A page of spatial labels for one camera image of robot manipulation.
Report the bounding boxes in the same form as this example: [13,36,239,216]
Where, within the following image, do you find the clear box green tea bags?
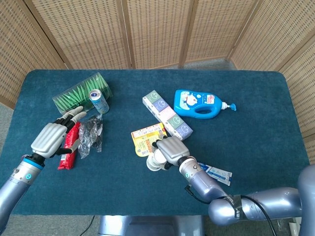
[52,72,114,121]

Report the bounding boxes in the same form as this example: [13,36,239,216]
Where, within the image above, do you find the blue detergent pump bottle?
[173,89,237,120]

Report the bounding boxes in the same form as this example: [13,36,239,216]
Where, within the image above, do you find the crumpled clear plastic wrapper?
[77,114,103,159]

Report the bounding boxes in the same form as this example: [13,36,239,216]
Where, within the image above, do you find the yellow die-cut packet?
[134,136,161,157]

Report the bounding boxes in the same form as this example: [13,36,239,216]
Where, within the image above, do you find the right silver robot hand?
[152,136,190,171]

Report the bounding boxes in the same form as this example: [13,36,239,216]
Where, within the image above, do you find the blue white toothpaste tube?
[196,161,233,187]

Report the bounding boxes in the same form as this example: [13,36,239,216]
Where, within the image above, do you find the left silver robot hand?
[31,106,87,159]

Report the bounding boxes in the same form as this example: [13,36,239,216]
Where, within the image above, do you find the yellow flat box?
[130,122,168,141]

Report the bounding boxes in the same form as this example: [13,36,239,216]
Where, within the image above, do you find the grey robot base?
[98,215,205,236]

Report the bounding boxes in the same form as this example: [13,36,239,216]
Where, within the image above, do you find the red snack package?
[57,120,81,171]

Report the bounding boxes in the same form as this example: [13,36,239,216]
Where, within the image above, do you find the dark blue table cloth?
[0,69,310,216]

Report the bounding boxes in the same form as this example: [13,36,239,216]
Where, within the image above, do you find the light blue drink can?
[88,89,110,114]

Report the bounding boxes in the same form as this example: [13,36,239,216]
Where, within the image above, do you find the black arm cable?
[184,185,278,236]

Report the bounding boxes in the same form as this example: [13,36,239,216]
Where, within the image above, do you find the long pastel tissue pack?
[142,89,194,145]

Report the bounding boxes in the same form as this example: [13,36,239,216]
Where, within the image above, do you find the woven folding screen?
[0,0,315,164]

